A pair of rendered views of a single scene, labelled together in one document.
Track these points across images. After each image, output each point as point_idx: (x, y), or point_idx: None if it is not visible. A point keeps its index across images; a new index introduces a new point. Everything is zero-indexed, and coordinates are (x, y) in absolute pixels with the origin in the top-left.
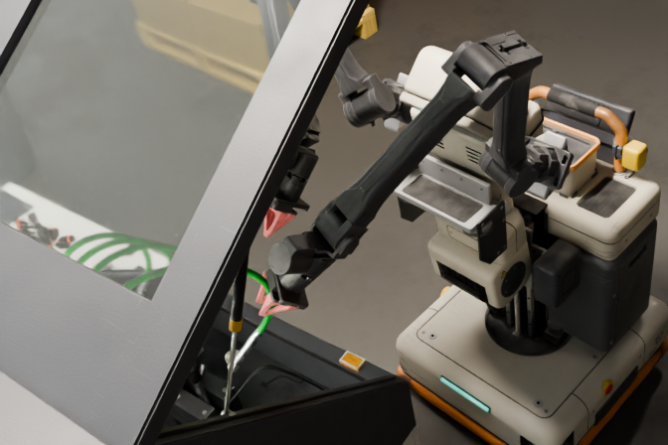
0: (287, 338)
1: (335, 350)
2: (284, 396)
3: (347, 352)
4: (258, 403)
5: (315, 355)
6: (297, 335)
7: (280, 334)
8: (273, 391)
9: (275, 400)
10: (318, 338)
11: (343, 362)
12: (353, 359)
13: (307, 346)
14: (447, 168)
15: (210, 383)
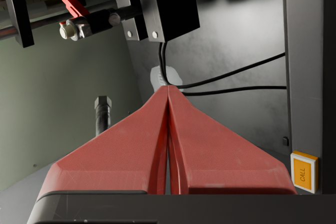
0: (289, 40)
1: (313, 135)
2: (281, 26)
3: (311, 163)
4: (253, 0)
5: (288, 105)
6: (305, 54)
7: (289, 20)
8: (278, 5)
9: (269, 18)
10: (321, 95)
11: (291, 162)
12: (303, 176)
13: (294, 85)
14: None
15: (147, 7)
